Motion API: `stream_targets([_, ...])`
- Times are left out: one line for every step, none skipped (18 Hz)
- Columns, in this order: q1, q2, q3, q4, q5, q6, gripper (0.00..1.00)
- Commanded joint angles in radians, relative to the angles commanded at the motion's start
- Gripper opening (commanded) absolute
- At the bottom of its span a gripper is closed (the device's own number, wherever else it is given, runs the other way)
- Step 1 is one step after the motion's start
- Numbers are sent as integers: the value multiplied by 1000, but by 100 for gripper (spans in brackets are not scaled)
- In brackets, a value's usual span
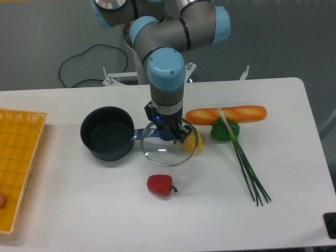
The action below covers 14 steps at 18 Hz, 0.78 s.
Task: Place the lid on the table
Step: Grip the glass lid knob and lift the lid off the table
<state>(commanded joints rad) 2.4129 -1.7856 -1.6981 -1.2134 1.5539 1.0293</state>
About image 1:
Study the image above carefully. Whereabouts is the red bell pepper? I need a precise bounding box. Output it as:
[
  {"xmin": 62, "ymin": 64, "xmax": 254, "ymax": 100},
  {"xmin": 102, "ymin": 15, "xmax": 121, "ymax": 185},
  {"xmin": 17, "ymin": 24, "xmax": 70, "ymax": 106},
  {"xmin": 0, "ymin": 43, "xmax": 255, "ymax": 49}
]
[{"xmin": 146, "ymin": 174, "xmax": 178, "ymax": 196}]

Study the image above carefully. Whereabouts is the yellow wicker basket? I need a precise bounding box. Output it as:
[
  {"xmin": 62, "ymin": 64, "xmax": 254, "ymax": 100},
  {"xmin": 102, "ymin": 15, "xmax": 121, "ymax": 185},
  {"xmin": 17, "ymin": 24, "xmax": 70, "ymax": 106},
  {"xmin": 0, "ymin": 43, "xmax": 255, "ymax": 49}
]
[{"xmin": 1, "ymin": 109, "xmax": 47, "ymax": 234}]

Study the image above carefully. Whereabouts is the green bell pepper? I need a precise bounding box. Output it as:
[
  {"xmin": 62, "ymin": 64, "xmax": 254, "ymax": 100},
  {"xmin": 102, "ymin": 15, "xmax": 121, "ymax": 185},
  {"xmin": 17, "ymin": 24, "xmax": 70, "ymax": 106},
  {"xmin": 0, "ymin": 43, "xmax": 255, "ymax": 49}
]
[{"xmin": 211, "ymin": 117, "xmax": 240, "ymax": 142}]

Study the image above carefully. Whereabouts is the round glass pot lid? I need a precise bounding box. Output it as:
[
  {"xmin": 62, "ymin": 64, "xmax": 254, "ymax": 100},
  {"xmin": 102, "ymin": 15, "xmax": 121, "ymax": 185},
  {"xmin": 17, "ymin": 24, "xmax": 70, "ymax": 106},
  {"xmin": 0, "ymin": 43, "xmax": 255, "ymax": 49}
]
[{"xmin": 138, "ymin": 118, "xmax": 198, "ymax": 167}]

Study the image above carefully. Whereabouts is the black cable on floor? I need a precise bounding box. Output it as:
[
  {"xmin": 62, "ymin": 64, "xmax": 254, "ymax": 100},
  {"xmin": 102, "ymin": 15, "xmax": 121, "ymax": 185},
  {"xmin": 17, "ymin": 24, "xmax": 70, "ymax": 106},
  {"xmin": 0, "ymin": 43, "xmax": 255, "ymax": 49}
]
[{"xmin": 58, "ymin": 43, "xmax": 129, "ymax": 88}]

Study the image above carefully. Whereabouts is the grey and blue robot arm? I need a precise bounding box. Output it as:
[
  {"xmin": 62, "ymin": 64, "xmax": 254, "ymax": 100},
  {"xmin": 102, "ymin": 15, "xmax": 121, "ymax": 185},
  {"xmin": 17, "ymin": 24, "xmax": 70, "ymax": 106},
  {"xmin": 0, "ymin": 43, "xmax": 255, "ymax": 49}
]
[{"xmin": 91, "ymin": 1, "xmax": 231, "ymax": 143}]

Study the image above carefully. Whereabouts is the orange baguette bread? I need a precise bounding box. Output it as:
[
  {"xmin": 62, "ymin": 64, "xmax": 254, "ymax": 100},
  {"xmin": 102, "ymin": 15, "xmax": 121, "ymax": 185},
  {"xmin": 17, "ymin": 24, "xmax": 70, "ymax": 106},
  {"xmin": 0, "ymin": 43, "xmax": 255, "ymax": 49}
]
[{"xmin": 185, "ymin": 105, "xmax": 267, "ymax": 125}]

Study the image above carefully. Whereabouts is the black socket on table corner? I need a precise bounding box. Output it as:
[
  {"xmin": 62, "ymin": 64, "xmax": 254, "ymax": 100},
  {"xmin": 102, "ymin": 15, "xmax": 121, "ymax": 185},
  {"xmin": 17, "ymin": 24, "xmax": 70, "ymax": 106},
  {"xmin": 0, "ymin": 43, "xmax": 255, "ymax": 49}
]
[{"xmin": 323, "ymin": 212, "xmax": 336, "ymax": 239}]

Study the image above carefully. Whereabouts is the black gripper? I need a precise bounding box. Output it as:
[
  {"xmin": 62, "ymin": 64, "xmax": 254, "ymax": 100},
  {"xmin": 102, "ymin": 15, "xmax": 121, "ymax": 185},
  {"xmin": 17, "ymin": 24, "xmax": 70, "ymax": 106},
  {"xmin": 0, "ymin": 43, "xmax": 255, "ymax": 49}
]
[{"xmin": 144, "ymin": 101, "xmax": 192, "ymax": 144}]

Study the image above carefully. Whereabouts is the dark saucepan with blue handle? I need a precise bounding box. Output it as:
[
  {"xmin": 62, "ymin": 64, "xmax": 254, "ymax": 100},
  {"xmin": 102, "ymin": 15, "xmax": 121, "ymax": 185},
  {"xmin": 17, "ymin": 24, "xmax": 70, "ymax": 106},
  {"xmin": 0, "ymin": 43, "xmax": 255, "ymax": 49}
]
[{"xmin": 80, "ymin": 106, "xmax": 174, "ymax": 161}]

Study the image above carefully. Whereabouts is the green spring onion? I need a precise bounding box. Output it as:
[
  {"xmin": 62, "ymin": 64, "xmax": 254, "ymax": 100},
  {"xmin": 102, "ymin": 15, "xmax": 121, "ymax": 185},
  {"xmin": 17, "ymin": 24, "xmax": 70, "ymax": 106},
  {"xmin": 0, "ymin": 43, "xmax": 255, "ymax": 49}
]
[{"xmin": 217, "ymin": 107, "xmax": 271, "ymax": 207}]

